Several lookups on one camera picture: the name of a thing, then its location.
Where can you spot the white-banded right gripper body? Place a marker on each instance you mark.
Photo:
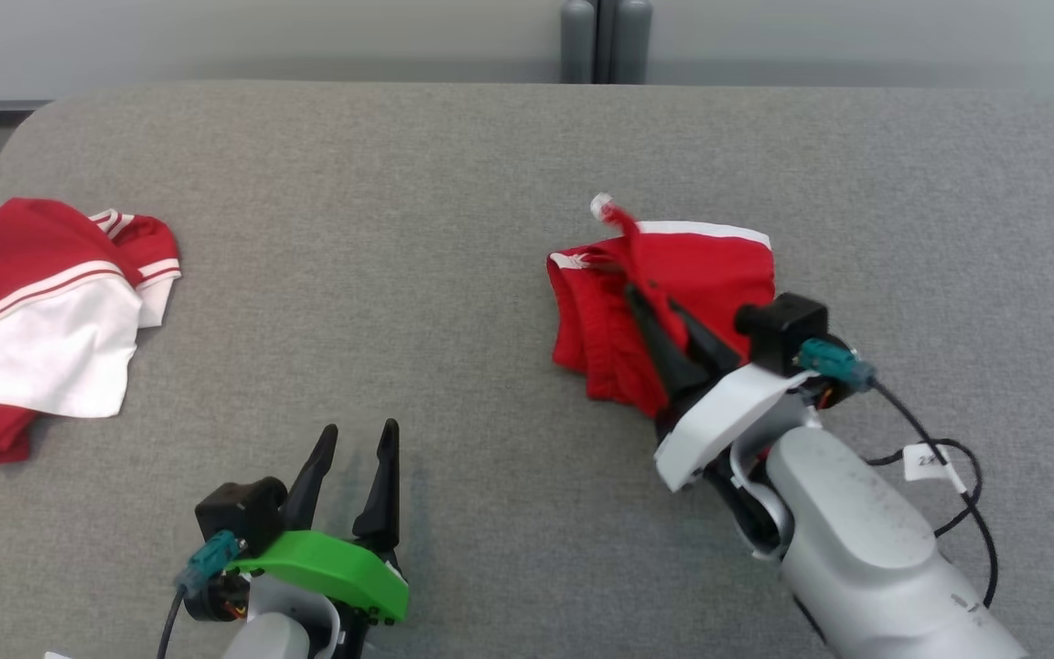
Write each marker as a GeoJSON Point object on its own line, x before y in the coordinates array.
{"type": "Point", "coordinates": [728, 412]}

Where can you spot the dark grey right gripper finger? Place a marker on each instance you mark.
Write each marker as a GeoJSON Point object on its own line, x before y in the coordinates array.
{"type": "Point", "coordinates": [710, 350]}
{"type": "Point", "coordinates": [669, 361]}

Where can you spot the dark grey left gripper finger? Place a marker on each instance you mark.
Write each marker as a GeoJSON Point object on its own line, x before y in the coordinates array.
{"type": "Point", "coordinates": [382, 503]}
{"type": "Point", "coordinates": [312, 494]}

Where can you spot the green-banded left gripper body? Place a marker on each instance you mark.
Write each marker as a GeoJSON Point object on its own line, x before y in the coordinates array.
{"type": "Point", "coordinates": [335, 563]}

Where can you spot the red shorts with white trim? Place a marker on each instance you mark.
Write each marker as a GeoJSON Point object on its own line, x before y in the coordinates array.
{"type": "Point", "coordinates": [701, 265]}

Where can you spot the red and white jersey shirt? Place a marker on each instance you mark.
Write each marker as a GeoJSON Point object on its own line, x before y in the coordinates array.
{"type": "Point", "coordinates": [42, 339]}

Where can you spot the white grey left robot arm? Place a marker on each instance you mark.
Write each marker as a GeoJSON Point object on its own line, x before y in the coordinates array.
{"type": "Point", "coordinates": [280, 636]}

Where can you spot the grey fabric sofa cushion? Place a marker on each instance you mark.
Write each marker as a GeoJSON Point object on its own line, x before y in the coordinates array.
{"type": "Point", "coordinates": [454, 275]}

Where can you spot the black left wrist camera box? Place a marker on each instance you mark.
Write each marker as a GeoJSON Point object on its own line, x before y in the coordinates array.
{"type": "Point", "coordinates": [239, 513]}

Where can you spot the grey metal partition post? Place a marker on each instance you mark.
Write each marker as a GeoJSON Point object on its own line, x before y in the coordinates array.
{"type": "Point", "coordinates": [632, 41]}
{"type": "Point", "coordinates": [578, 41]}

